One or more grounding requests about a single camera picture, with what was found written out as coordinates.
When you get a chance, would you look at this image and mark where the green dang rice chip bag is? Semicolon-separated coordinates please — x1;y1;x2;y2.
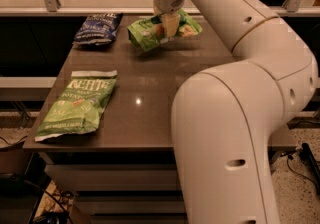
127;10;202;52

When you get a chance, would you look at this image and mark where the black cable on floor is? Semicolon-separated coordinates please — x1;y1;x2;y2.
279;149;318;189

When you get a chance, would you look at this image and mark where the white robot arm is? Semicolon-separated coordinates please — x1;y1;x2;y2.
154;0;318;224

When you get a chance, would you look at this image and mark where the black power strip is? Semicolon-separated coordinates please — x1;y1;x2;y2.
300;143;320;195

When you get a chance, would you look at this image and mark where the blue kettle chip bag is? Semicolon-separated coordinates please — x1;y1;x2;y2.
74;13;123;46

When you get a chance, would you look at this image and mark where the green kettle chip bag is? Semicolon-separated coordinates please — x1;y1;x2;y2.
35;70;117;142

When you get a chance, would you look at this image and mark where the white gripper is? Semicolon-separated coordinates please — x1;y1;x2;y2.
153;0;185;38

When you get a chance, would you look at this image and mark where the black cable lower left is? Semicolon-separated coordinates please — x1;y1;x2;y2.
0;171;75;224

